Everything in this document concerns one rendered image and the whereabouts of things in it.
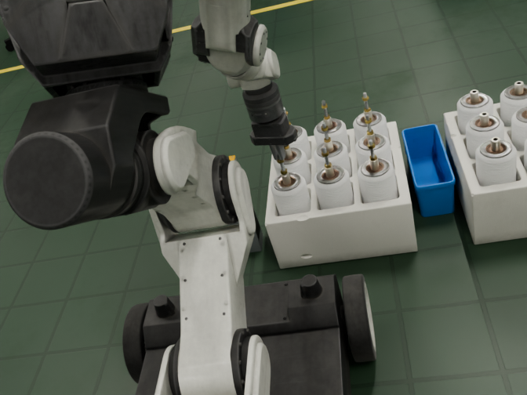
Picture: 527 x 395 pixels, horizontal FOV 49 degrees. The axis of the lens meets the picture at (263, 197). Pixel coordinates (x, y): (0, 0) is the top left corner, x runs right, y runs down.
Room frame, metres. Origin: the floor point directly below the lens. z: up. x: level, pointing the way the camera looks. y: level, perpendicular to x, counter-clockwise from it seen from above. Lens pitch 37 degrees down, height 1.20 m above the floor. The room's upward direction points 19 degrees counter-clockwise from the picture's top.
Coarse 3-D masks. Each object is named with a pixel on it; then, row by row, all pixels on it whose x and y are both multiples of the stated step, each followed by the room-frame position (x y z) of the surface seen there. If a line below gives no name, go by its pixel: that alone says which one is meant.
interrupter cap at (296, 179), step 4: (292, 172) 1.29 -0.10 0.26; (280, 176) 1.29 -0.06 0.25; (292, 176) 1.28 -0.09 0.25; (296, 176) 1.27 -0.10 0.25; (276, 180) 1.28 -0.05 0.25; (280, 180) 1.28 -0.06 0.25; (292, 180) 1.26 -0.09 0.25; (296, 180) 1.25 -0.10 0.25; (300, 180) 1.25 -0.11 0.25; (276, 184) 1.27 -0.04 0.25; (280, 184) 1.26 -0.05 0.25; (284, 184) 1.26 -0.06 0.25; (292, 184) 1.24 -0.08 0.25; (296, 184) 1.24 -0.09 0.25; (276, 188) 1.25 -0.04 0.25; (280, 188) 1.24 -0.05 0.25; (284, 188) 1.24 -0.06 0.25; (288, 188) 1.23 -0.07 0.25; (292, 188) 1.23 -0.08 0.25
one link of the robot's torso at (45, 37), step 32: (0, 0) 0.73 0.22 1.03; (32, 0) 0.73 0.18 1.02; (64, 0) 0.74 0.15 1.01; (96, 0) 0.74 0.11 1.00; (128, 0) 0.74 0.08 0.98; (160, 0) 0.74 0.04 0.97; (32, 32) 0.72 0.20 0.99; (64, 32) 0.72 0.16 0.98; (96, 32) 0.72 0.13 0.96; (128, 32) 0.72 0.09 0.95; (160, 32) 0.73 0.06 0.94; (32, 64) 0.77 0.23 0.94; (64, 64) 0.72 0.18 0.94; (96, 64) 0.75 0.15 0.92; (128, 64) 0.77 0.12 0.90; (160, 64) 0.77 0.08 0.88
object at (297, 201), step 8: (272, 184) 1.28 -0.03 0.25; (304, 184) 1.24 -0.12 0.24; (272, 192) 1.25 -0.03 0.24; (280, 192) 1.23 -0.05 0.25; (288, 192) 1.22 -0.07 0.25; (296, 192) 1.22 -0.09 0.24; (304, 192) 1.23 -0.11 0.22; (280, 200) 1.23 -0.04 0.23; (288, 200) 1.22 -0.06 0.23; (296, 200) 1.22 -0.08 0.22; (304, 200) 1.23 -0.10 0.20; (280, 208) 1.24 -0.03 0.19; (288, 208) 1.22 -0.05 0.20; (296, 208) 1.22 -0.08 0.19; (304, 208) 1.22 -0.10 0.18
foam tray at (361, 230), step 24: (312, 144) 1.50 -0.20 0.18; (312, 168) 1.39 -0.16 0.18; (312, 192) 1.28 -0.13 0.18; (360, 192) 1.21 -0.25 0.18; (408, 192) 1.15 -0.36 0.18; (288, 216) 1.21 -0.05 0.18; (312, 216) 1.18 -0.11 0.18; (336, 216) 1.16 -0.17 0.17; (360, 216) 1.14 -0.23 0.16; (384, 216) 1.13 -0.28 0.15; (408, 216) 1.11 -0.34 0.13; (288, 240) 1.20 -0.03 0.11; (312, 240) 1.18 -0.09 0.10; (336, 240) 1.16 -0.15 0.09; (360, 240) 1.15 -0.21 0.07; (384, 240) 1.13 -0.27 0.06; (408, 240) 1.11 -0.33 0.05; (288, 264) 1.20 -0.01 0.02; (312, 264) 1.19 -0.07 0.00
